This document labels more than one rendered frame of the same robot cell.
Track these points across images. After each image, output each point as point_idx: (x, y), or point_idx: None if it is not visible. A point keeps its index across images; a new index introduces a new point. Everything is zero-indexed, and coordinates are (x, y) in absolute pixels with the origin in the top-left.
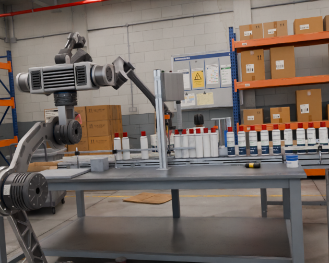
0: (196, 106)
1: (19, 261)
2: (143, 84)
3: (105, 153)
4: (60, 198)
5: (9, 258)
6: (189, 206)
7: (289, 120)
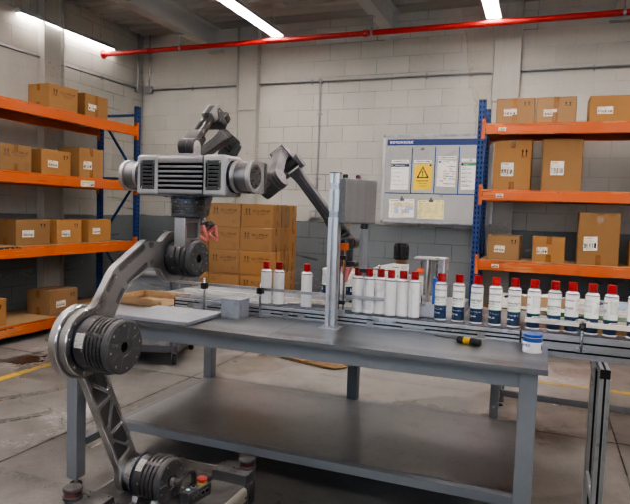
0: (414, 220)
1: None
2: (314, 191)
3: None
4: None
5: (95, 426)
6: (380, 380)
7: (562, 260)
